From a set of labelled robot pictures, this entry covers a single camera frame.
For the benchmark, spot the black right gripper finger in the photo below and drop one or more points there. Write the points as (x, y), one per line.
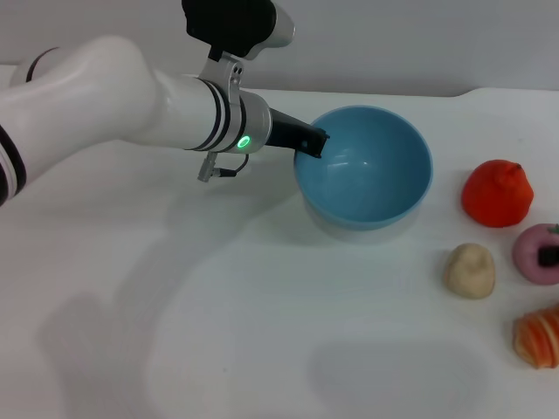
(549, 256)

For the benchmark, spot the pink toy peach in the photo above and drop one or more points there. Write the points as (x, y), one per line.
(528, 257)

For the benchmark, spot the silver left camera bracket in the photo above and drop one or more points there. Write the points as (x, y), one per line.
(227, 72)

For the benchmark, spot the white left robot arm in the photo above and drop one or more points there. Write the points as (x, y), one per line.
(100, 100)

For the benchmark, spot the red orange toy fruit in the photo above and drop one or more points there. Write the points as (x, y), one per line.
(498, 196)

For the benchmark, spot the blue bowl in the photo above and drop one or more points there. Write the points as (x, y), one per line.
(371, 192)

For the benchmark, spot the orange striped toy slice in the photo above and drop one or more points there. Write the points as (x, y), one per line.
(539, 340)

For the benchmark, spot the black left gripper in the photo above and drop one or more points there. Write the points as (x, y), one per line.
(286, 128)

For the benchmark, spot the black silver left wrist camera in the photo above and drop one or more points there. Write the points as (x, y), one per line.
(227, 22)

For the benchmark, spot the beige toy potato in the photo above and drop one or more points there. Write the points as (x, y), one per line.
(469, 272)

